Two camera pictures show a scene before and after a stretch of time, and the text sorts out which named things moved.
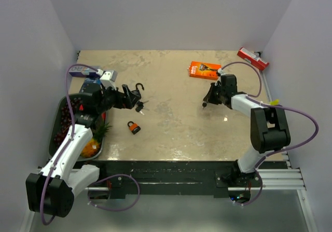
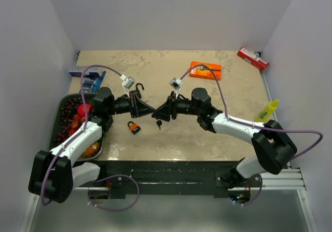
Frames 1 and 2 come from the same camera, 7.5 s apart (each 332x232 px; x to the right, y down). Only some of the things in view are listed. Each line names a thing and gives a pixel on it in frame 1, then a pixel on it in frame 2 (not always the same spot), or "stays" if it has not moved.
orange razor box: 204,70 stays
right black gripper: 209,97 → 163,112
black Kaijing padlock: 136,92 stays
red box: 252,57 stays
